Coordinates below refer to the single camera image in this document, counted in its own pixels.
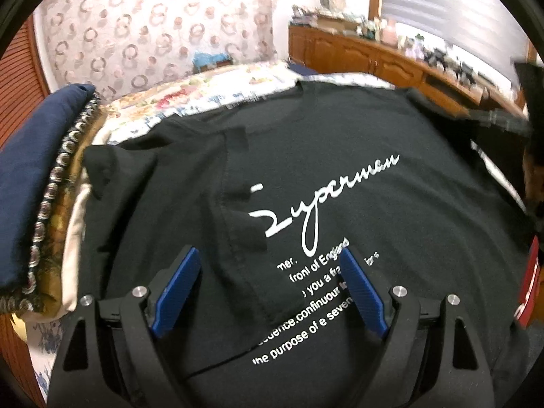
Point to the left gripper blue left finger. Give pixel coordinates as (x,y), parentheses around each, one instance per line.
(170,288)

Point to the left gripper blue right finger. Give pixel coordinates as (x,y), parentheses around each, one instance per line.
(368,288)

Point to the black printed t-shirt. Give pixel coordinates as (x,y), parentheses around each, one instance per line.
(447,226)

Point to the beaded cushion mat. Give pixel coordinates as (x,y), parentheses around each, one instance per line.
(43,291)

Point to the blue floral white cloth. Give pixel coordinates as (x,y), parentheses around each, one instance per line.
(269,192)

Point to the pink bottle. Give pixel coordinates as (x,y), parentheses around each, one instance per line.
(388,33)

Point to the pink floral bedspread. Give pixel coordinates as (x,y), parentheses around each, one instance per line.
(217,86)

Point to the navy folded blanket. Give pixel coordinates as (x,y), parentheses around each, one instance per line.
(26,160)

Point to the wooden sideboard cabinet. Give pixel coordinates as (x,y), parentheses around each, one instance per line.
(328,53)

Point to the blue item on box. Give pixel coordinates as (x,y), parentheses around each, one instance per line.
(206,61)

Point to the brown louvered wardrobe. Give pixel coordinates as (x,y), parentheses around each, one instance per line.
(23,86)

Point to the pink circle patterned curtain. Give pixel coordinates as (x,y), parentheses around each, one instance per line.
(125,46)

